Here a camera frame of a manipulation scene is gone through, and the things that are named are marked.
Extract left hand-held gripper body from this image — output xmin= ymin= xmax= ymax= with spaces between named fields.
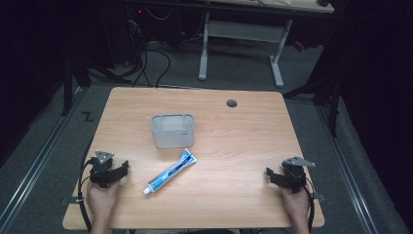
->
xmin=85 ymin=149 xmax=121 ymax=189

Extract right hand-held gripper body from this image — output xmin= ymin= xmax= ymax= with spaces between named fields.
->
xmin=280 ymin=156 xmax=317 ymax=195

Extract blue and white toothpaste tube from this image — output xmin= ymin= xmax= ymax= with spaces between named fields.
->
xmin=142 ymin=148 xmax=199 ymax=196

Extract translucent plastic container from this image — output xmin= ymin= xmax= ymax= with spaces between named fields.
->
xmin=149 ymin=112 xmax=197 ymax=150

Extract person's left hand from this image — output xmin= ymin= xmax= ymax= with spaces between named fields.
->
xmin=86 ymin=179 xmax=122 ymax=223

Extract person's right hand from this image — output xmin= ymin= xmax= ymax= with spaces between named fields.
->
xmin=278 ymin=184 xmax=312 ymax=224

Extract black metal stand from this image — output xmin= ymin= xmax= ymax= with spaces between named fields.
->
xmin=310 ymin=58 xmax=344 ymax=138

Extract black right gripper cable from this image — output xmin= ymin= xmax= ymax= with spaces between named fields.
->
xmin=303 ymin=176 xmax=318 ymax=234

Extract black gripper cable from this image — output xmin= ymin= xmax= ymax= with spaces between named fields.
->
xmin=303 ymin=176 xmax=318 ymax=234
xmin=77 ymin=156 xmax=98 ymax=234

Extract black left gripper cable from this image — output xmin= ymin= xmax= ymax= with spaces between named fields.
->
xmin=77 ymin=156 xmax=98 ymax=234

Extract metal floor rail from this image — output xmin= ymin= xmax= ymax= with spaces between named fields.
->
xmin=315 ymin=104 xmax=380 ymax=234
xmin=0 ymin=87 xmax=87 ymax=228

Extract black floor cables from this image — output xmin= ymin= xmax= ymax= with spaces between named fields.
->
xmin=125 ymin=19 xmax=172 ymax=89

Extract white desk frame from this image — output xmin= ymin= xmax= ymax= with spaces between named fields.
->
xmin=197 ymin=0 xmax=335 ymax=89

